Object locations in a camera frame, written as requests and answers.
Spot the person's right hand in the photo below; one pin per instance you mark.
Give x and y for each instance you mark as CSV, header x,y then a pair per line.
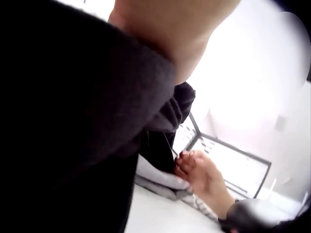
x,y
206,179

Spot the person's left hand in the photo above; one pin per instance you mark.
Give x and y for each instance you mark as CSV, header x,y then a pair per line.
x,y
165,26

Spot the person's right fingers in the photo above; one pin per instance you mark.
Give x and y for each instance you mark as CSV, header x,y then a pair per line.
x,y
185,162

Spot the black garment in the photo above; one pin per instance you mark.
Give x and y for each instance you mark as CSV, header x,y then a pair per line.
x,y
73,116

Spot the grey pillow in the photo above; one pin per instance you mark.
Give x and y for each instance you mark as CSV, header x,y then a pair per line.
x,y
160,182

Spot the grey patterned cloth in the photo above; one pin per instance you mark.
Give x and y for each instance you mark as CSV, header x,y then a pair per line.
x,y
199,206

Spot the black wrist band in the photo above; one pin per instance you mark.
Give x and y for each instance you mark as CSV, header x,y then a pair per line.
x,y
233,218

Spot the black metal frame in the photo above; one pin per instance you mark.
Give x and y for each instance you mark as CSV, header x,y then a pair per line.
x,y
243,151

